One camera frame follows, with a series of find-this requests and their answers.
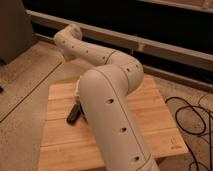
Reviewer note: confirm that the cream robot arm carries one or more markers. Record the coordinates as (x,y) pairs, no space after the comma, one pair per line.
(102,92)

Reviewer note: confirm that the wooden shelf rail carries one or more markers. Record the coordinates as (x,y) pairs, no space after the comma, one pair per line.
(162,50)

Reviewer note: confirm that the grey cabinet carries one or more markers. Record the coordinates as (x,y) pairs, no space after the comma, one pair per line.
(16,31)

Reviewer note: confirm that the wooden cutting board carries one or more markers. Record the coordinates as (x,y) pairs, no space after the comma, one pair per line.
(73,148)

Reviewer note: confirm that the small dark bottle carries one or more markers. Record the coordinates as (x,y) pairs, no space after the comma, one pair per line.
(74,114)

